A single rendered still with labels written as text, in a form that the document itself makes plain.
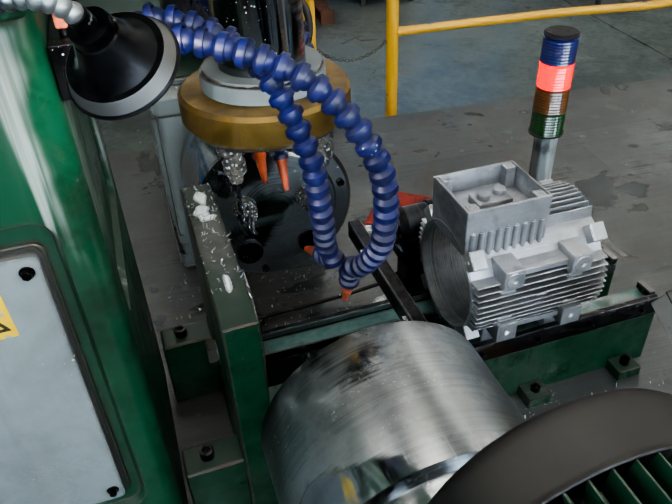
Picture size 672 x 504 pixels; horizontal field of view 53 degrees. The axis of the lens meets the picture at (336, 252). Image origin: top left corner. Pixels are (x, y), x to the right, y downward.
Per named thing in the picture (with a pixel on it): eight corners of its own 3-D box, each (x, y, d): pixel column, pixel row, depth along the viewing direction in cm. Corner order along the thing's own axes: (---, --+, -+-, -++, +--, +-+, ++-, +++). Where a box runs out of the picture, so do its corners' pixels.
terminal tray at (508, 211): (464, 261, 87) (469, 215, 82) (430, 219, 95) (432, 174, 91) (545, 242, 89) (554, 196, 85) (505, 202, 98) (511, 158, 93)
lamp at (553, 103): (544, 118, 119) (547, 94, 116) (526, 105, 123) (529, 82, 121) (573, 112, 120) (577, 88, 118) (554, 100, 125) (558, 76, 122)
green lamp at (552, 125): (540, 141, 122) (544, 118, 119) (522, 127, 126) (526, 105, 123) (569, 135, 123) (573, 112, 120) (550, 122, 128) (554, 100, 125)
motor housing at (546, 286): (470, 366, 92) (483, 257, 81) (414, 285, 107) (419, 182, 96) (594, 331, 97) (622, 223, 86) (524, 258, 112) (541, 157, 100)
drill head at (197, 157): (218, 322, 102) (191, 180, 88) (180, 192, 134) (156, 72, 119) (370, 285, 108) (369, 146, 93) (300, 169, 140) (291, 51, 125)
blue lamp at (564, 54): (551, 69, 114) (556, 43, 111) (532, 57, 118) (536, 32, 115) (582, 64, 115) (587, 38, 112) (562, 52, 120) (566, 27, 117)
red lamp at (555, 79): (547, 94, 116) (551, 69, 114) (529, 82, 121) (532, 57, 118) (577, 88, 118) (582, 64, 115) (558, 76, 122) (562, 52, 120)
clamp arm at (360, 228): (344, 237, 105) (409, 345, 85) (343, 221, 103) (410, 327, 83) (365, 232, 105) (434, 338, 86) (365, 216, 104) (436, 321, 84)
